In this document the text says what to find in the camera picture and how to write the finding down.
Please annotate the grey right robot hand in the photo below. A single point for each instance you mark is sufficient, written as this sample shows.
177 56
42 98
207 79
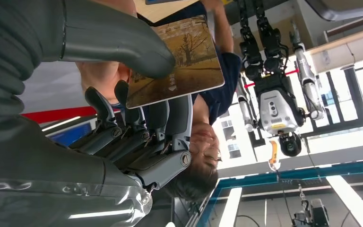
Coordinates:
43 163

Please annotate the person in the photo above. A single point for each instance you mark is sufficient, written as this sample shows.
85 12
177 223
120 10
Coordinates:
219 94

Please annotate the red barrier band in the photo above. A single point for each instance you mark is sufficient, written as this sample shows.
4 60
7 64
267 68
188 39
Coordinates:
59 114

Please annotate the humanoid robot with black legs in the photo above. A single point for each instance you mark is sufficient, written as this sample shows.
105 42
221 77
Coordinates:
275 106

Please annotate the orange hoist hook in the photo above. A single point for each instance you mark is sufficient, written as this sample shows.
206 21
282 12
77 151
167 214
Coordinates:
274 153

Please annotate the black hoist motor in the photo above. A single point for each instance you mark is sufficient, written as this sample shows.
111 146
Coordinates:
317 213

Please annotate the black metal frame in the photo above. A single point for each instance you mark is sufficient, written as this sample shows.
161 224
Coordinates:
358 94

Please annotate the teal gantry frame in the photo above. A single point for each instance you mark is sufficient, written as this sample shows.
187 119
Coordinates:
325 167

